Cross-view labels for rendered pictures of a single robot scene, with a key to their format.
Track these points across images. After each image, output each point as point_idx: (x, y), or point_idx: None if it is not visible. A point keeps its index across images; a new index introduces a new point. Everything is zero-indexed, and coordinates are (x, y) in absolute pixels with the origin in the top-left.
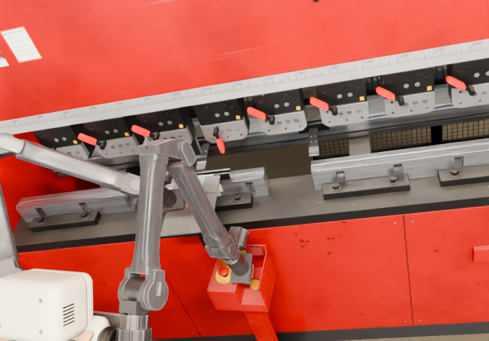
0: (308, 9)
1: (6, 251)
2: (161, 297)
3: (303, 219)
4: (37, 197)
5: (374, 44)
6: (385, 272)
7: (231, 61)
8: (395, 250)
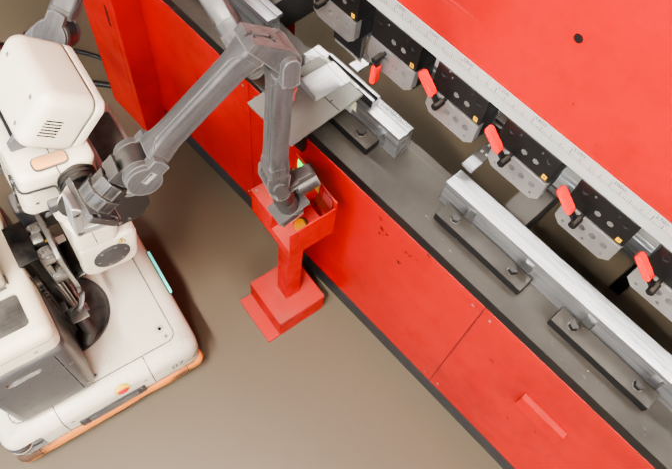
0: (562, 40)
1: (66, 3)
2: (148, 186)
3: (395, 216)
4: None
5: (600, 145)
6: (435, 325)
7: (443, 7)
8: (456, 322)
